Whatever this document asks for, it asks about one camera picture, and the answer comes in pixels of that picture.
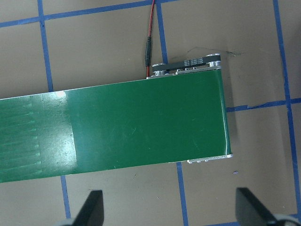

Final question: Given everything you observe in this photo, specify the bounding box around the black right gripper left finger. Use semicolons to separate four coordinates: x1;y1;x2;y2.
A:
71;190;104;226

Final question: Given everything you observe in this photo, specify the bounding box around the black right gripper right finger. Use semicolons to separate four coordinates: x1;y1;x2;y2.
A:
235;187;277;226

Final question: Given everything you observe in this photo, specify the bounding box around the green conveyor belt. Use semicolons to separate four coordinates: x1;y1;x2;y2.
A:
0;54;232;183

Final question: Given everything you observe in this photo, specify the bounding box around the red black wire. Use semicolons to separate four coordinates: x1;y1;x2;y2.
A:
143;0;156;77

